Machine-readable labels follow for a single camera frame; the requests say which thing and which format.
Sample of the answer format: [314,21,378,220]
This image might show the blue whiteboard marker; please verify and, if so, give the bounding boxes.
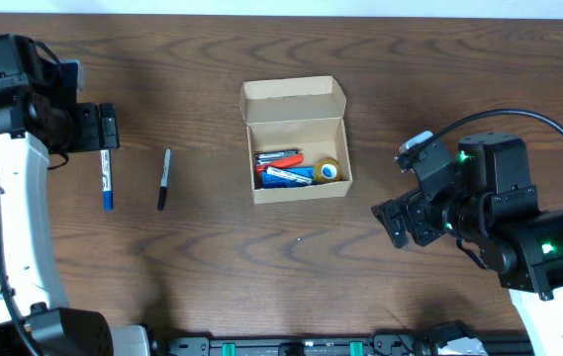
[101,150,114,212]

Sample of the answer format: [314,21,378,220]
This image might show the thin black permanent marker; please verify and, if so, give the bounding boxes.
[157,148,172,211]

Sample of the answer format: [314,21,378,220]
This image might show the yellow tape roll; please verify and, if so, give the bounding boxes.
[314,158,341,184]

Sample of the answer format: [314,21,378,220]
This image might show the cardboard box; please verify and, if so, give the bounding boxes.
[239,76,353,204]

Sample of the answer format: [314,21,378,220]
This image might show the black whiteboard marker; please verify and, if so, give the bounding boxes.
[265,166,314,185]

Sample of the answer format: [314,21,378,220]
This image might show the blue plastic rectangular block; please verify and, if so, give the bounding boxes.
[260,166,314,189]

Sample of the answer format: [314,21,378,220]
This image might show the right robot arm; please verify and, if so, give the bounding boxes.
[372,133,563,355]

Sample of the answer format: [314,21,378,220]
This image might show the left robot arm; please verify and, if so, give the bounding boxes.
[0,34,151,355]

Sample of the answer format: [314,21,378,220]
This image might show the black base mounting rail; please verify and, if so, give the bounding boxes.
[149,333,535,356]

